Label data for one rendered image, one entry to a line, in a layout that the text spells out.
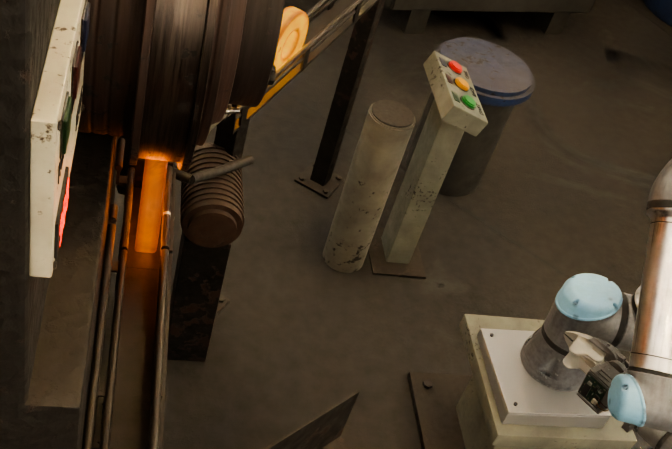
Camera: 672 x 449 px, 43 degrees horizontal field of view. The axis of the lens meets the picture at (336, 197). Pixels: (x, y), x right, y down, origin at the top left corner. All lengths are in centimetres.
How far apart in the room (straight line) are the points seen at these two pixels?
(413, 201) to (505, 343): 55
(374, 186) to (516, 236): 71
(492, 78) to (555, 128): 80
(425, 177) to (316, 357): 55
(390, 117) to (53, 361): 128
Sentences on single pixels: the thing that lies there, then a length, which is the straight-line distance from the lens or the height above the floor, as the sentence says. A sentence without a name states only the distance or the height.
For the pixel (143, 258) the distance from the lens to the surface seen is 140.
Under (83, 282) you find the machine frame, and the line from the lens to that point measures 108.
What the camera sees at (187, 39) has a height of 118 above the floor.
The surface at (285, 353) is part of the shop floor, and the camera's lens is 217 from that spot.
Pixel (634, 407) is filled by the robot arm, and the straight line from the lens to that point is 146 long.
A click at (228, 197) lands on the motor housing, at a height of 53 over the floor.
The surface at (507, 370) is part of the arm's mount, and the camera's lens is 188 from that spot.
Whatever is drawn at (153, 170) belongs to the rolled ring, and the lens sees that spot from 129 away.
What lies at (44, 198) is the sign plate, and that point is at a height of 116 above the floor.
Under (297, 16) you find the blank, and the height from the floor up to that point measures 79.
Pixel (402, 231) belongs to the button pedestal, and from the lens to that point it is 238.
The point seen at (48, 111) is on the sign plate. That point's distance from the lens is 72.
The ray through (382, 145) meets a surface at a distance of 210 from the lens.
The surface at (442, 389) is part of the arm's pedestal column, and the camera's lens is 221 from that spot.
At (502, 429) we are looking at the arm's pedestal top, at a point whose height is 30.
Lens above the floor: 167
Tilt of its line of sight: 40 degrees down
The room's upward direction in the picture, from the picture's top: 18 degrees clockwise
